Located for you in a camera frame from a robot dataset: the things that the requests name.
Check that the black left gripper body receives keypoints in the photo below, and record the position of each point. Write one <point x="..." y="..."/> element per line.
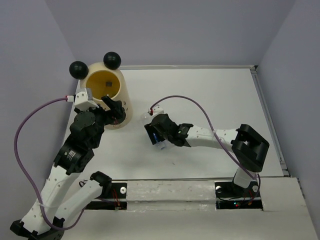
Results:
<point x="103" y="117"/>

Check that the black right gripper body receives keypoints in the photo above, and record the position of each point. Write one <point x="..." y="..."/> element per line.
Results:
<point x="151" y="129"/>

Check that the white-cap blue-label water bottle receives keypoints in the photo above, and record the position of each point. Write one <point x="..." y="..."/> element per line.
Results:
<point x="159" y="144"/>

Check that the clear blue-label bottle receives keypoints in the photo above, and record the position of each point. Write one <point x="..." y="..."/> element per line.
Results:
<point x="146" y="118"/>

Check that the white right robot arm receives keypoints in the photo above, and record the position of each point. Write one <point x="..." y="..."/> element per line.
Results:
<point x="244" y="145"/>

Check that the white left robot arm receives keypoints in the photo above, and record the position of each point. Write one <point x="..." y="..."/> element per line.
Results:
<point x="50" y="216"/>

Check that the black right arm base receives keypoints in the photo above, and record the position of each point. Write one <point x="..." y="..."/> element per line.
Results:
<point x="232" y="197"/>

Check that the cream cat-print bin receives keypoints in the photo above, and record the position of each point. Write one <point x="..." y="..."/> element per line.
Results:
<point x="105" y="79"/>

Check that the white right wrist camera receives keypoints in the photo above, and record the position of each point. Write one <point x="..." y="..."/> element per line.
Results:
<point x="156" y="110"/>

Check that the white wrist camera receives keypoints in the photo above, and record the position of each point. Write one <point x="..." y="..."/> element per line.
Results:
<point x="82" y="99"/>
<point x="156" y="110"/>

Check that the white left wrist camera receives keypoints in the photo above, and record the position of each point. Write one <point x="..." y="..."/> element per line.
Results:
<point x="82" y="99"/>

